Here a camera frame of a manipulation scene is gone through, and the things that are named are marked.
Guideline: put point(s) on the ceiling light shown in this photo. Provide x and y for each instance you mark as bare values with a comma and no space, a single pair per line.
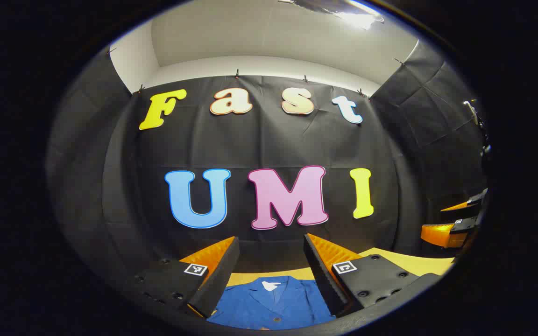
353,18

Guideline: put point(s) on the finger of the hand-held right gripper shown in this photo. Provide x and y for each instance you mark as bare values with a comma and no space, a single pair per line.
477,198
439,233

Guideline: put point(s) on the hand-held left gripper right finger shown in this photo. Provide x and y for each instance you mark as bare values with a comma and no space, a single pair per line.
322,275

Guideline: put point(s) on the black backdrop cloth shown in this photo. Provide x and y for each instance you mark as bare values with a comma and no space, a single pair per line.
269,140

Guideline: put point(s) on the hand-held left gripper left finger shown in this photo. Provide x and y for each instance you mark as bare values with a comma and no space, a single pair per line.
220,280

